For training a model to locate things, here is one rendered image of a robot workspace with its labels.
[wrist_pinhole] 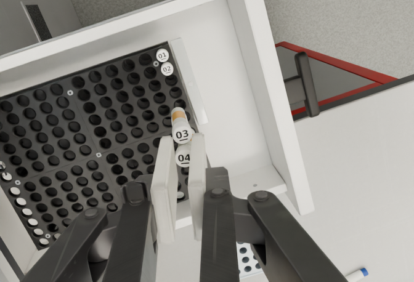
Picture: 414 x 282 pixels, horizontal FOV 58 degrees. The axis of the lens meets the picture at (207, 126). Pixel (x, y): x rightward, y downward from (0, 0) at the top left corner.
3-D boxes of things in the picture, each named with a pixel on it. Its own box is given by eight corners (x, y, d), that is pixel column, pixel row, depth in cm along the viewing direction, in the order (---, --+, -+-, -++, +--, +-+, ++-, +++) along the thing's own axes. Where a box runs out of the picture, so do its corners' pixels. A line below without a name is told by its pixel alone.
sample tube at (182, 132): (188, 119, 28) (194, 142, 23) (171, 123, 27) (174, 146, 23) (184, 103, 27) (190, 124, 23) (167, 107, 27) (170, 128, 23)
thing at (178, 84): (168, 44, 38) (168, 44, 38) (217, 186, 44) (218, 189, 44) (151, 49, 38) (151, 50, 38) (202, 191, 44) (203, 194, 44)
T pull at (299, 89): (302, 50, 40) (307, 51, 39) (316, 112, 43) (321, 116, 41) (271, 60, 40) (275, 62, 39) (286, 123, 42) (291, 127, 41)
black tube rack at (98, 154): (167, 38, 44) (168, 44, 38) (211, 166, 50) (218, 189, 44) (-14, 98, 44) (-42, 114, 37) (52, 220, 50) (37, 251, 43)
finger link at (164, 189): (174, 245, 17) (158, 247, 17) (178, 178, 24) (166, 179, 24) (166, 188, 16) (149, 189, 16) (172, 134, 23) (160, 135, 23)
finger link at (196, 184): (187, 185, 16) (204, 184, 16) (191, 132, 23) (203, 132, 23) (194, 243, 17) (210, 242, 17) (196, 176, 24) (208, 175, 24)
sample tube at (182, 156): (197, 141, 28) (195, 167, 23) (180, 142, 28) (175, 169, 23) (195, 125, 27) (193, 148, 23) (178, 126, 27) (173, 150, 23)
